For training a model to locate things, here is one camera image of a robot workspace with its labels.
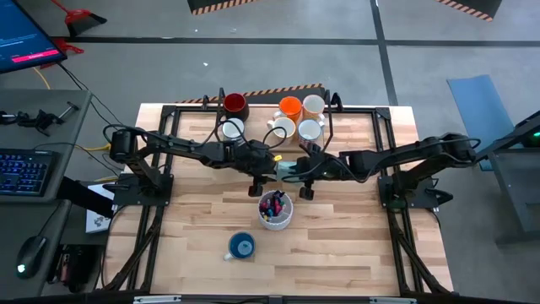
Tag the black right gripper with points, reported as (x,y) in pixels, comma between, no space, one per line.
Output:
(318,166)

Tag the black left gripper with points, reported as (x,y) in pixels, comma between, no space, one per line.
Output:
(259,162)

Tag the green mug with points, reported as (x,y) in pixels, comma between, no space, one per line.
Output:
(287,169)

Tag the multicolour patterned white mug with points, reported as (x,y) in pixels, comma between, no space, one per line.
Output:
(310,130)

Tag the plain white mug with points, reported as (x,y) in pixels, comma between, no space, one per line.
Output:
(284,128)

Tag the white mug blue pattern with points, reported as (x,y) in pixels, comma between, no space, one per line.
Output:
(232,128)

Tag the cream mug orange pattern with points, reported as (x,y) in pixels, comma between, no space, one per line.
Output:
(314,105)

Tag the dark red mug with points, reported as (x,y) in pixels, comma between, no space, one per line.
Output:
(235,103)

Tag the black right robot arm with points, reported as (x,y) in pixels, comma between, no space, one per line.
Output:
(422,152)

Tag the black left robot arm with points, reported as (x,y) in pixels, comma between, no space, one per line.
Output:
(177,145)

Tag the black pen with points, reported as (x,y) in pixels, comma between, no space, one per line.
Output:
(278,195)

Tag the pink marker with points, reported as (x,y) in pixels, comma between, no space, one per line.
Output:
(277,207)

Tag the blue marker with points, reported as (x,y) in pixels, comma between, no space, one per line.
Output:
(270,212)

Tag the white textured pen holder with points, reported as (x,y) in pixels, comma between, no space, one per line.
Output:
(274,224)

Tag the black hazard striped ramp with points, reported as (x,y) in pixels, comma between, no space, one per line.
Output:
(476,5)
(211,4)
(270,93)

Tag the white printed box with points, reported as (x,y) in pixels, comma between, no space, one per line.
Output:
(99,219)

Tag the blue floor mat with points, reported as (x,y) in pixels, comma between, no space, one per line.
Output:
(481,110)

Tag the black angled bar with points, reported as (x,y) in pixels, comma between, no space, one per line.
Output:
(84,197)

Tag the grey desk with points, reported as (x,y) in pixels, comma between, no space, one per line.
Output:
(71,139)

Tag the dark grey metal cart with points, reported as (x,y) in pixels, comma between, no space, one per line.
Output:
(514,186)

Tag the black equipment box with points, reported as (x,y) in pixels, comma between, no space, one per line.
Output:
(78,266)

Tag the black front beam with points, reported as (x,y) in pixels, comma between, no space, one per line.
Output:
(84,300)

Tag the black clamp tool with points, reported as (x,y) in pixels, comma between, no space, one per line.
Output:
(40,119)

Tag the red plastic stand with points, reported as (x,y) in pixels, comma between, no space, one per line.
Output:
(63,44)

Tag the black backlit keyboard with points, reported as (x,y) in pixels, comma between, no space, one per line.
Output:
(25,173)

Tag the black computer mouse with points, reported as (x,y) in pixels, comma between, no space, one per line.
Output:
(30,255)

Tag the computer monitor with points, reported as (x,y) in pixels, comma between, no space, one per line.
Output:
(25,38)

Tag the black metal table frame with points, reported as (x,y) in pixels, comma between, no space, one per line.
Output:
(168,110)

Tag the silver metal bracket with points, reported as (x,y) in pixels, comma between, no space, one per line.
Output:
(156,300)
(392,300)

